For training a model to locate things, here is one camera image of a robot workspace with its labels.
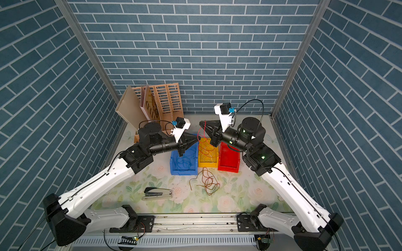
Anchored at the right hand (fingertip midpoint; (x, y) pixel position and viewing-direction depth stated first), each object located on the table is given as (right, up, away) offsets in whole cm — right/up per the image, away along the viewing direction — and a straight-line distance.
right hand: (204, 124), depth 57 cm
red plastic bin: (+13, -19, +33) cm, 40 cm away
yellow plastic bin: (+1, -22, +37) cm, 43 cm away
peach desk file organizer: (-28, +19, +54) cm, 63 cm away
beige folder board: (-48, +11, +39) cm, 63 cm away
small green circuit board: (+28, -52, +13) cm, 61 cm away
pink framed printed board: (-34, +13, +33) cm, 49 cm away
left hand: (-1, -6, +6) cm, 9 cm away
